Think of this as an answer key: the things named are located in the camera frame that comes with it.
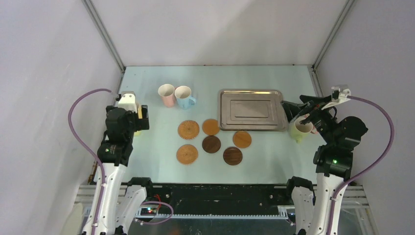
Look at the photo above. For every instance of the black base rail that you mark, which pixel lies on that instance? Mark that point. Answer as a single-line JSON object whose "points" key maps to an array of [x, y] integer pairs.
{"points": [[222, 199]]}

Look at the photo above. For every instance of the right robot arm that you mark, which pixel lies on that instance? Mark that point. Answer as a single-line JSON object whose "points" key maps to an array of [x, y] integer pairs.
{"points": [[317, 210]]}

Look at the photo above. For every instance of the light wood coaster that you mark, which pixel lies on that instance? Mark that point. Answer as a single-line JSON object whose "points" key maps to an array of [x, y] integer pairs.
{"points": [[210, 127], [242, 139]]}

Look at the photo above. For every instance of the pink cup right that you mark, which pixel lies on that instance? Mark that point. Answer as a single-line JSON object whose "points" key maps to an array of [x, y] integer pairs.
{"points": [[309, 125]]}

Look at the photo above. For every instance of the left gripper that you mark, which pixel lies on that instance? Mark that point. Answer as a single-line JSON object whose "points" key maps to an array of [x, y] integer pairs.
{"points": [[141, 124]]}

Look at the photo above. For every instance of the woven coaster upper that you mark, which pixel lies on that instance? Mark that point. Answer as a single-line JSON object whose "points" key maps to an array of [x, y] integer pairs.
{"points": [[188, 129]]}

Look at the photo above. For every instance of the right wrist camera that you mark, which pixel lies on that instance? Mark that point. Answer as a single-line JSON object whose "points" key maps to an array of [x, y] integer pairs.
{"points": [[339, 95]]}

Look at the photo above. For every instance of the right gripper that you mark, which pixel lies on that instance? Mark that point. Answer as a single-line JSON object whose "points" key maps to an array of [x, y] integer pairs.
{"points": [[312, 112]]}

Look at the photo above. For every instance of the dark wood coaster lower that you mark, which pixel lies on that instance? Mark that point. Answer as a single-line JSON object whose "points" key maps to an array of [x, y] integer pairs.
{"points": [[232, 156]]}

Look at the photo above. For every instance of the metal tray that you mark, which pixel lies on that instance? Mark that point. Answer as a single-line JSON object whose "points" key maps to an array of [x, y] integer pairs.
{"points": [[251, 110]]}

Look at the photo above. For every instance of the blue mug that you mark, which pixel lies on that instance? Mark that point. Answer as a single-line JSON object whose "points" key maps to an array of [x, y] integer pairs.
{"points": [[184, 98]]}

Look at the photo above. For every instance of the dark wood coaster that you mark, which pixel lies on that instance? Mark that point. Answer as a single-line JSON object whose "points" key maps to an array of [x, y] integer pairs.
{"points": [[232, 156], [211, 144]]}

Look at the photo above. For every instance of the yellow mug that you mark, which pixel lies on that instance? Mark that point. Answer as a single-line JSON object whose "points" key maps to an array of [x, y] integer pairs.
{"points": [[139, 111]]}

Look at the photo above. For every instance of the green cup right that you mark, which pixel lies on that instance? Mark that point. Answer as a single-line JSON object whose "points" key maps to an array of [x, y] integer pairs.
{"points": [[297, 130]]}

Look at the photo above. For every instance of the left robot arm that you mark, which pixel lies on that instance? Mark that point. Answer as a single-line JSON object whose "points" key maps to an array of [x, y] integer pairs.
{"points": [[107, 217]]}

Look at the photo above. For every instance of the pink cup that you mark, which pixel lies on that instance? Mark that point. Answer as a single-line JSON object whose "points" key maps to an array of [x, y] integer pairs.
{"points": [[309, 125], [166, 92]]}

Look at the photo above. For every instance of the dark wood coaster centre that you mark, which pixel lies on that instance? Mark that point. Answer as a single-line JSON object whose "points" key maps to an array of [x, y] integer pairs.
{"points": [[211, 144]]}

